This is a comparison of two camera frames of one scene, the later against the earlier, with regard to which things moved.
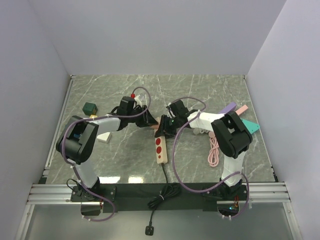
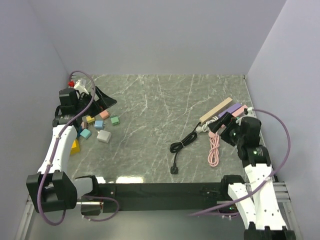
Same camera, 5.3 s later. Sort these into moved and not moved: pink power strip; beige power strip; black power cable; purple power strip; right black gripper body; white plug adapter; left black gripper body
Moved: right black gripper body; beige power strip; black power cable; left black gripper body; purple power strip
Not moved: white plug adapter; pink power strip
